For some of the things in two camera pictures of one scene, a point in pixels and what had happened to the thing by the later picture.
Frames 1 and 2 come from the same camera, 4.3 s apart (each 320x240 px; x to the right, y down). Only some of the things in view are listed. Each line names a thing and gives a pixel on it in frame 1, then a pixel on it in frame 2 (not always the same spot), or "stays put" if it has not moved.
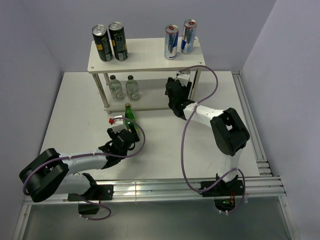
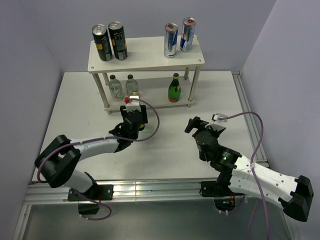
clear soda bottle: (132, 89) stays put
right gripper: (186, 89) to (196, 122)
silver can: (190, 26) stays put
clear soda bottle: (116, 89) stays put
